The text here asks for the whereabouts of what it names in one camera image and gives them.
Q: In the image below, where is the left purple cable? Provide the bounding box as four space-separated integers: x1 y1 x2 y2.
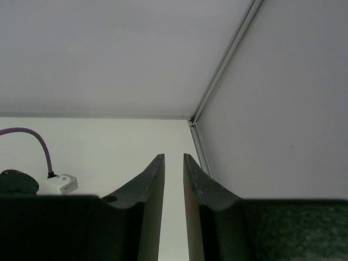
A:
0 127 57 179

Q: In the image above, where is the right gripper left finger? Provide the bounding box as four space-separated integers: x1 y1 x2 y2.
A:
100 154 165 260

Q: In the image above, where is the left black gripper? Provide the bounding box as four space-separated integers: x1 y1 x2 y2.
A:
1 170 39 195

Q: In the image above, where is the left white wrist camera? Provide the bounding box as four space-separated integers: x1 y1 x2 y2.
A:
38 174 78 195

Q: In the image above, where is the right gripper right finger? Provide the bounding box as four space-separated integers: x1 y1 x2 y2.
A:
183 154 244 260

